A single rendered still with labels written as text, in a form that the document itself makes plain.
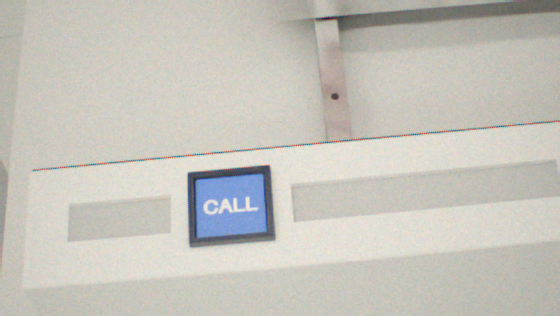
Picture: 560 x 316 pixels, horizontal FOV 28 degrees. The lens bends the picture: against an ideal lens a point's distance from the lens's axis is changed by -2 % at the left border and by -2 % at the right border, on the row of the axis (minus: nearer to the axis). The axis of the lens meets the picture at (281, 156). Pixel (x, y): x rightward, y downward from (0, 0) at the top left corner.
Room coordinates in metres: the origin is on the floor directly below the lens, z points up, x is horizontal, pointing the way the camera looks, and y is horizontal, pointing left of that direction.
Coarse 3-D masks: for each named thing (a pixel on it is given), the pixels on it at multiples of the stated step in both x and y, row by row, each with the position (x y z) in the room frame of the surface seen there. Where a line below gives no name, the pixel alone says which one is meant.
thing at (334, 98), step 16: (336, 16) 0.67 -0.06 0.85; (320, 32) 0.65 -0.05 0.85; (336, 32) 0.65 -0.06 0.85; (320, 48) 0.64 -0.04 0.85; (336, 48) 0.63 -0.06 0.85; (320, 64) 0.62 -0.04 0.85; (336, 64) 0.62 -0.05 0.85; (320, 80) 0.62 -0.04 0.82; (336, 80) 0.60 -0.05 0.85; (336, 96) 0.58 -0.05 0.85; (336, 112) 0.57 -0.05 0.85; (336, 128) 0.55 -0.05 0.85
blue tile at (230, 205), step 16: (240, 176) 0.44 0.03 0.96; (256, 176) 0.43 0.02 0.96; (208, 192) 0.43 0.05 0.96; (224, 192) 0.42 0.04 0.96; (240, 192) 0.42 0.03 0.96; (256, 192) 0.42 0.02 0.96; (208, 208) 0.41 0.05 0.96; (224, 208) 0.41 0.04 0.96; (240, 208) 0.41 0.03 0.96; (256, 208) 0.41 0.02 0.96; (208, 224) 0.40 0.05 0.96; (224, 224) 0.40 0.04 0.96; (240, 224) 0.40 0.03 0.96; (256, 224) 0.40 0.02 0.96
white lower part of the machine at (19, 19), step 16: (0, 0) 1.00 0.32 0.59; (16, 0) 1.00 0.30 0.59; (0, 16) 1.00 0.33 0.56; (16, 16) 1.00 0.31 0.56; (0, 32) 1.00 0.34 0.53; (16, 32) 1.00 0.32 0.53; (0, 48) 1.00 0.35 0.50; (16, 48) 1.00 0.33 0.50; (0, 64) 1.00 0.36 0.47; (16, 64) 1.00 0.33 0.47; (0, 80) 1.00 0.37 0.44; (16, 80) 1.00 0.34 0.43; (0, 96) 1.01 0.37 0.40; (16, 96) 1.00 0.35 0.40; (0, 112) 1.01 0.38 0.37; (0, 128) 1.01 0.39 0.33; (0, 144) 1.01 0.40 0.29
